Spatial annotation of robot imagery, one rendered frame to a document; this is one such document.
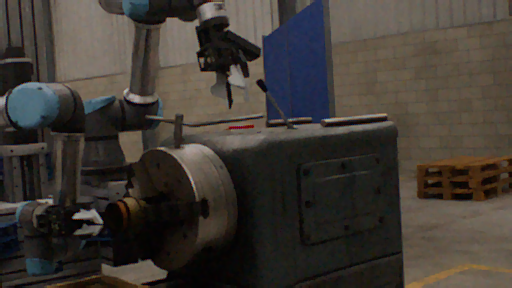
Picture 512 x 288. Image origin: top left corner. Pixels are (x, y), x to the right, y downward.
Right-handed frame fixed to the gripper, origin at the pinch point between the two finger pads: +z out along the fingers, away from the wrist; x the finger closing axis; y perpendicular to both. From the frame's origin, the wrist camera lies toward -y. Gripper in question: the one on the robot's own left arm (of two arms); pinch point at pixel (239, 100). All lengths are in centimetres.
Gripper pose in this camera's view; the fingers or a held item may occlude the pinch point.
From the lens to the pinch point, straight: 178.3
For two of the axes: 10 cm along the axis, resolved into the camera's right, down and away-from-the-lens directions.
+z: 2.2, 9.7, -1.4
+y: -7.9, 0.9, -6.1
